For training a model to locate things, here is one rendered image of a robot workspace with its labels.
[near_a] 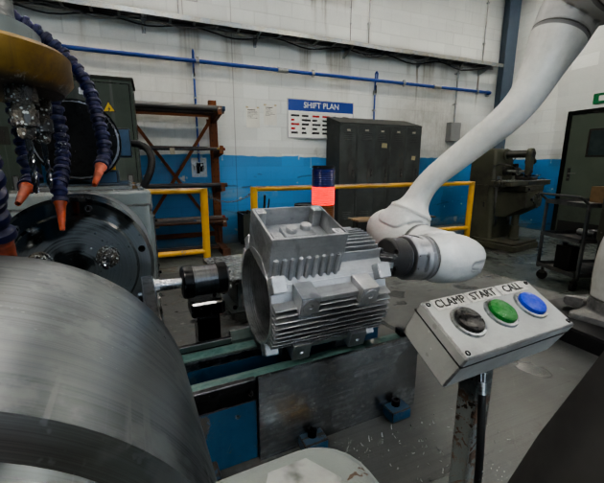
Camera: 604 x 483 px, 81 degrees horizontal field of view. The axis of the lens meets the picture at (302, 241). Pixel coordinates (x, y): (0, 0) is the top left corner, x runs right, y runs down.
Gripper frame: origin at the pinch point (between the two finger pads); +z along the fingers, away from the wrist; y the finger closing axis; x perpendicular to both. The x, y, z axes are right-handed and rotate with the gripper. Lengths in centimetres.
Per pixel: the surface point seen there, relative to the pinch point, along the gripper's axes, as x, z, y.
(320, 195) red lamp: -9.5, -15.5, -25.9
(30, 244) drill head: 3.2, 41.4, -18.8
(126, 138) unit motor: -18, 28, -57
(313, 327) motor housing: 8.9, 2.3, 8.6
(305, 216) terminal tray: -6.5, 0.8, -1.1
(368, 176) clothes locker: -38, -326, -430
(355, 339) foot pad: 12.2, -6.5, 7.5
